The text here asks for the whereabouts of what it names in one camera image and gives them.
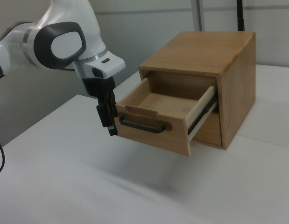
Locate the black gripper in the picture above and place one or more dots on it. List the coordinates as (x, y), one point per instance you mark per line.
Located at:
(97, 87)

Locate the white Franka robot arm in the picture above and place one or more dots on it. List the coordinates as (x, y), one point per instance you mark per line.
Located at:
(65, 44)

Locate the wooden drawer cabinet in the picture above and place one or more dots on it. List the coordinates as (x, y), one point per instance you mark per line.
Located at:
(237, 98)

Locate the black stand pole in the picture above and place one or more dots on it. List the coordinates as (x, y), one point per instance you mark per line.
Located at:
(240, 16)

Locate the grey partition post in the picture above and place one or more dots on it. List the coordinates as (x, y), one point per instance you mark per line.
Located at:
(199, 14)

